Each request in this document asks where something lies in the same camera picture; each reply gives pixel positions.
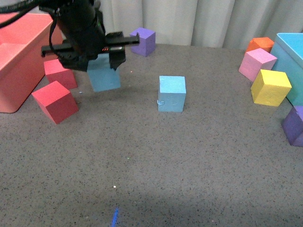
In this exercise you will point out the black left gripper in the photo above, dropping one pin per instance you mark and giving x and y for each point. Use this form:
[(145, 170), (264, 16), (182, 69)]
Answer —
[(83, 46)]

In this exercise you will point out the light blue foam cube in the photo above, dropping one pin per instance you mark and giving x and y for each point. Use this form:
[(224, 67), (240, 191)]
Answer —
[(101, 76)]

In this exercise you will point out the light blue foam cube chipped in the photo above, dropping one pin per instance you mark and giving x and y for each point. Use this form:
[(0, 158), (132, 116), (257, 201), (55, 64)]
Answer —
[(171, 93)]

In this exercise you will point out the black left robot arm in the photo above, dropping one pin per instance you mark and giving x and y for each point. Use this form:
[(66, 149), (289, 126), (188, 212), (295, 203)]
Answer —
[(81, 22)]

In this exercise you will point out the purple foam cube near curtain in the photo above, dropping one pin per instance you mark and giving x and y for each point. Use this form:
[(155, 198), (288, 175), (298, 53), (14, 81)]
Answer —
[(147, 41)]

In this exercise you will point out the dark red foam cube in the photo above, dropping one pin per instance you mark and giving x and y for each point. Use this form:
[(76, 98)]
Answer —
[(54, 71)]

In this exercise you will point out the red foam cube front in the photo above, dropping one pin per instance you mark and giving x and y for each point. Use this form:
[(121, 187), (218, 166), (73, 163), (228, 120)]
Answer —
[(56, 101)]

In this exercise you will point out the pink plastic bin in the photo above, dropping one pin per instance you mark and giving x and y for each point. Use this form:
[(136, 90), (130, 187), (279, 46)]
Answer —
[(21, 63)]

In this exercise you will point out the grey curtain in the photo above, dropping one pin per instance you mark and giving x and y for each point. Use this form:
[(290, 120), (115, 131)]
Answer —
[(208, 23)]

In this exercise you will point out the pink foam cube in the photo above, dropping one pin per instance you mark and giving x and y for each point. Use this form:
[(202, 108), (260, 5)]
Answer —
[(254, 61)]

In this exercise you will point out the orange foam cube right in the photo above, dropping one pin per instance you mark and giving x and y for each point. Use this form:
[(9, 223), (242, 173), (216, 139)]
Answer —
[(264, 43)]

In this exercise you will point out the yellow foam cube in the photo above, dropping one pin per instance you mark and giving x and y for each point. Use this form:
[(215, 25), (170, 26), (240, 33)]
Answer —
[(270, 87)]

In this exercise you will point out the light blue plastic bin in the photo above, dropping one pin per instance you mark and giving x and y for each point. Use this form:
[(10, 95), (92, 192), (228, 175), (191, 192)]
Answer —
[(288, 48)]

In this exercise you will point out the purple foam cube front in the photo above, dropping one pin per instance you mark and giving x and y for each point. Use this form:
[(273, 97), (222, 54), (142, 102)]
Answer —
[(293, 126)]

